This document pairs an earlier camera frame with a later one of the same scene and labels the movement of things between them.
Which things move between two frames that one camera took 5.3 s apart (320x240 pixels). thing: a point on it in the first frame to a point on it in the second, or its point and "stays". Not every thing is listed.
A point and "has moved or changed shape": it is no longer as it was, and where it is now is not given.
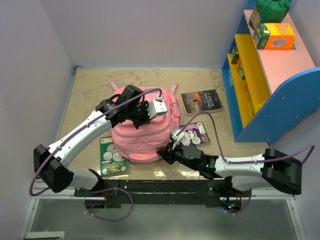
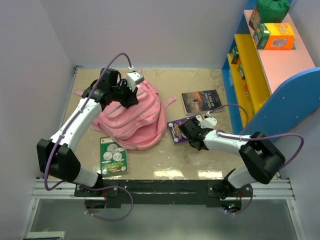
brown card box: (255, 19) stays
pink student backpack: (141, 145) has moved or changed shape
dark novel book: (205, 101) stays
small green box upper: (235, 55) stays
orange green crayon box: (274, 36) stays
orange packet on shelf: (246, 87) stays
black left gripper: (145, 105) to (132, 99)
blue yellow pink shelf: (268, 91) stays
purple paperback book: (195, 136) has moved or changed shape
